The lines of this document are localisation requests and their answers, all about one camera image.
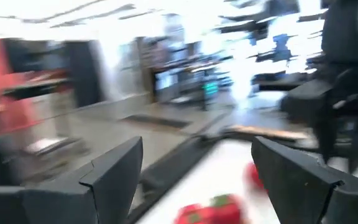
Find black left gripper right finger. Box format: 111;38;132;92
251;136;358;224

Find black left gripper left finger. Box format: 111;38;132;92
0;136;144;224

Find red bell pepper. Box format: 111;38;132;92
244;161;265;190
209;193;244;224

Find red tomato green calyx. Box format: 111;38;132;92
174;202;219;224

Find wooden table side board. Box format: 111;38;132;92
227;124;310;141

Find black hazard striped floor mat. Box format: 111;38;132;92
119;113;193;129

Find computer tower green light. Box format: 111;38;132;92
202;79;220;99

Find black partition panel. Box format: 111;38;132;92
65;39;104;108

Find black monitor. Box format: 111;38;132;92
3;39;70;74

